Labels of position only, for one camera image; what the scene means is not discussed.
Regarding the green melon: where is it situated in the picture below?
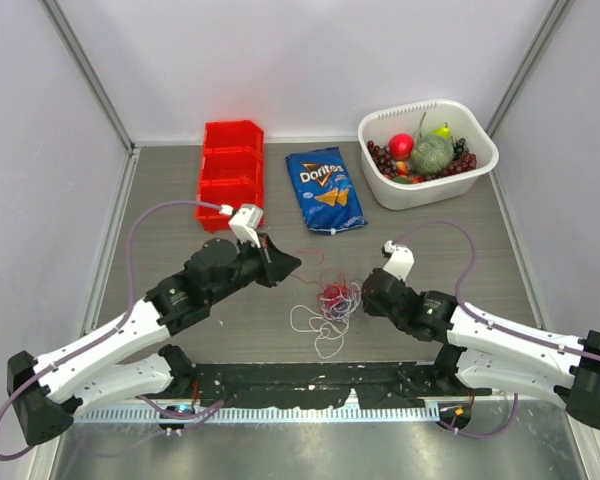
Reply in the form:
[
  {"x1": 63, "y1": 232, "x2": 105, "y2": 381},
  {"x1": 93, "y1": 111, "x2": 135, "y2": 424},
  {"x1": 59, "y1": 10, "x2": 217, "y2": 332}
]
[{"x1": 410, "y1": 135, "x2": 454, "y2": 175}]

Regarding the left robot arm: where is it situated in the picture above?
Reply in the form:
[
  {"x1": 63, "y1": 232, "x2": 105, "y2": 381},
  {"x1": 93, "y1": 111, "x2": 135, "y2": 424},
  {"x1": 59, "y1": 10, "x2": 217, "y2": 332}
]
[{"x1": 7, "y1": 234, "x2": 301, "y2": 447}]

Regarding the dark red grape bunch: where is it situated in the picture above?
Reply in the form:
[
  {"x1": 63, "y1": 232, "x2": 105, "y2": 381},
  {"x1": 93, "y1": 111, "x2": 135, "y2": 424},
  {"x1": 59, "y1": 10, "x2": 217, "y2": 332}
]
[{"x1": 367, "y1": 140, "x2": 397, "y2": 179}]

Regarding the green pear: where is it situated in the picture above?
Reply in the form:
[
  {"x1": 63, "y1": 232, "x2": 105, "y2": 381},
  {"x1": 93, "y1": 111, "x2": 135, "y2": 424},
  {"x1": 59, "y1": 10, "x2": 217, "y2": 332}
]
[{"x1": 430, "y1": 123, "x2": 452, "y2": 142}]

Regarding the aluminium frame post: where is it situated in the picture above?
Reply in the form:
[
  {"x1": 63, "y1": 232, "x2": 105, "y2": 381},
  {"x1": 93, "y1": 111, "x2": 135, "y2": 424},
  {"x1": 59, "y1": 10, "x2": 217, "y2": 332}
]
[
  {"x1": 39, "y1": 0, "x2": 135, "y2": 153},
  {"x1": 485, "y1": 0, "x2": 576, "y2": 137}
]

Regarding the left aluminium frame post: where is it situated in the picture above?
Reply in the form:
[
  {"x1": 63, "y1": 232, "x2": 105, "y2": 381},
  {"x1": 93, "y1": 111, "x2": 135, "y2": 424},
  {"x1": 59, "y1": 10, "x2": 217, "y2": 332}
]
[{"x1": 39, "y1": 0, "x2": 135, "y2": 153}]

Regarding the red plastic bin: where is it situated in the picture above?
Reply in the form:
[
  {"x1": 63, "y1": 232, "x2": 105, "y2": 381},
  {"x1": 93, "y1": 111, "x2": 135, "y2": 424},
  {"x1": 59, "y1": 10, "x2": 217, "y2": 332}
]
[{"x1": 195, "y1": 120, "x2": 265, "y2": 233}]

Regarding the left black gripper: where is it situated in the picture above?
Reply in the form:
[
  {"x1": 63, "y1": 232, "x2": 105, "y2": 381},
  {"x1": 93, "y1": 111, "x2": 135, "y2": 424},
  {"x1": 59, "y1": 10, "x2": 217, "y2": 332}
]
[{"x1": 207, "y1": 231, "x2": 301, "y2": 305}]

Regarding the slotted cable duct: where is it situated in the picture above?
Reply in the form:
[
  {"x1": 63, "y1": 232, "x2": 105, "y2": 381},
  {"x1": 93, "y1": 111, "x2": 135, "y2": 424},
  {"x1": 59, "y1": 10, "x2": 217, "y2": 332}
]
[{"x1": 75, "y1": 402, "x2": 440, "y2": 425}]

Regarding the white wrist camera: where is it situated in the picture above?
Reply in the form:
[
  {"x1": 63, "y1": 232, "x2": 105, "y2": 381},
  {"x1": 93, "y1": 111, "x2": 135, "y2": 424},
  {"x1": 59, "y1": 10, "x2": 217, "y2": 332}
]
[
  {"x1": 228, "y1": 204, "x2": 263, "y2": 248},
  {"x1": 382, "y1": 240, "x2": 415, "y2": 281}
]

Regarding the red apple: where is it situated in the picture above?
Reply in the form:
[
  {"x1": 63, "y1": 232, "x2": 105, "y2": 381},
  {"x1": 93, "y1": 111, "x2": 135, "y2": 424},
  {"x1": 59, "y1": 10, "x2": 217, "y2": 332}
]
[{"x1": 388, "y1": 133, "x2": 415, "y2": 161}]

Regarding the white plastic basket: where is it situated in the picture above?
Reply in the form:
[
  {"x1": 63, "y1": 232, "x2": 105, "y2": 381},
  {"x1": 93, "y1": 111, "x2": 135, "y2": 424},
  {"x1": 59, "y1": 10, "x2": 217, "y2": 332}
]
[{"x1": 357, "y1": 99, "x2": 499, "y2": 210}]

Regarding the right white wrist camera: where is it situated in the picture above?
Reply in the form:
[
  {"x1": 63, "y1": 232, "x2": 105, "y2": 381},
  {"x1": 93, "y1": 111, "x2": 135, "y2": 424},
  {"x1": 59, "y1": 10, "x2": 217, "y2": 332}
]
[{"x1": 382, "y1": 240, "x2": 415, "y2": 281}]

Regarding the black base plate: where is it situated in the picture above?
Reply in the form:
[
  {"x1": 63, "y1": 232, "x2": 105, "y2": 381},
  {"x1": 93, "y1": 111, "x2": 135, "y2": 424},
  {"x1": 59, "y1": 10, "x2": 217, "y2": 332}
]
[{"x1": 135, "y1": 360, "x2": 491, "y2": 410}]

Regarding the blue Doritos chip bag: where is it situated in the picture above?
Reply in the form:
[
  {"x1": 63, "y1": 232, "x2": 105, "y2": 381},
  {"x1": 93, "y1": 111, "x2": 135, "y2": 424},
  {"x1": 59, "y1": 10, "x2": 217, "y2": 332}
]
[{"x1": 285, "y1": 147, "x2": 368, "y2": 235}]

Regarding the right aluminium frame post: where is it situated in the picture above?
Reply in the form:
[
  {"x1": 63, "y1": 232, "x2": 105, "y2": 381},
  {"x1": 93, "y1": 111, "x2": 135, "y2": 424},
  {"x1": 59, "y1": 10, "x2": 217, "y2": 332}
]
[{"x1": 485, "y1": 0, "x2": 576, "y2": 137}]

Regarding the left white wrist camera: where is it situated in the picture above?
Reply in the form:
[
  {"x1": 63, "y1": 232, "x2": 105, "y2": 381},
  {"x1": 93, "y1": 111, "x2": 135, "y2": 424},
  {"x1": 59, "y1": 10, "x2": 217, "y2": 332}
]
[{"x1": 228, "y1": 204, "x2": 263, "y2": 248}]

